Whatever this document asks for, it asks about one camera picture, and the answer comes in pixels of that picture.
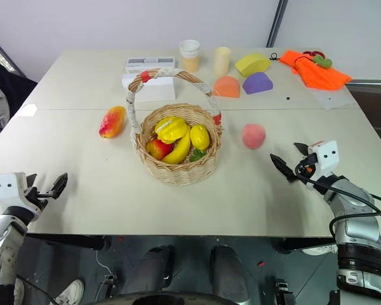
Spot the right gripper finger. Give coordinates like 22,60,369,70
269,153,298,184
293,142,310,157

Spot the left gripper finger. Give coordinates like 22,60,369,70
25,173,38,192
49,172,69,199

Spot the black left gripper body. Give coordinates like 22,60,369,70
23,187,52,212

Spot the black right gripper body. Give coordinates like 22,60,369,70
295,153,319,179

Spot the pink peach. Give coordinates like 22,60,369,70
241,123,267,150

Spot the orange cloth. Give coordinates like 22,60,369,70
278,49,354,91

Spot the purple foam block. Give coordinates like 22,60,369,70
242,71,275,97

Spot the red yellow mango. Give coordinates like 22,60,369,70
98,105,128,139

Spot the white shoe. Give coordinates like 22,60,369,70
54,278,85,305
13,276,27,305
300,243,338,257

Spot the green leaf sprig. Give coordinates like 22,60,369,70
189,149,208,163

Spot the dark jacket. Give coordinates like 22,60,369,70
0,57,39,149

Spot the yellow lemon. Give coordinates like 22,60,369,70
189,124,211,151

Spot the red green plush toy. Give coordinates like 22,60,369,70
302,50,334,69

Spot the orange foam block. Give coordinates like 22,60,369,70
213,76,242,98

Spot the yellow foam block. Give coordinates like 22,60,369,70
234,53,273,79

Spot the red yellow apple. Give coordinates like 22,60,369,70
145,138,175,160

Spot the yellow banana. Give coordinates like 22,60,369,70
161,125,192,165

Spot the cream cylinder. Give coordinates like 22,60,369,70
213,46,232,78

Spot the yellow starfruit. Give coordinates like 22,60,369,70
154,116,189,144

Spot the dark rounded leg shape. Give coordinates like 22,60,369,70
126,245,176,297

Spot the grey metal pillar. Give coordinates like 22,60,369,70
265,0,294,49

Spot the white folded paper box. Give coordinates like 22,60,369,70
120,73,177,104

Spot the pale yellow cup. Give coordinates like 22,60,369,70
181,55,201,74

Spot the white paper cup stack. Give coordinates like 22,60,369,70
178,39,201,59

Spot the grey white flat box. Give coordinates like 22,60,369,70
125,57,176,72

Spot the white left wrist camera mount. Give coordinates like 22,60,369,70
0,172,42,222

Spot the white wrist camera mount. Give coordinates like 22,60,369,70
307,139,340,182
0,172,42,222

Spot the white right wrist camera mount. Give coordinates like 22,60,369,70
307,139,340,182

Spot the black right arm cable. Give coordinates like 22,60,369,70
295,161,381,244

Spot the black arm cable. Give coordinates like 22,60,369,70
16,276,57,305
295,161,381,244

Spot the black table frame bar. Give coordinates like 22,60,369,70
24,233,112,252

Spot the thin white cable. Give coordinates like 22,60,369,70
95,249,114,276

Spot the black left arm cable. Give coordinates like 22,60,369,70
16,276,57,305

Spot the black cord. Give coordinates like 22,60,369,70
269,52,312,65

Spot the wicker basket with handle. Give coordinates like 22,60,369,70
126,67,225,187

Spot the grey window frame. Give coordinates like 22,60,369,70
0,30,29,79

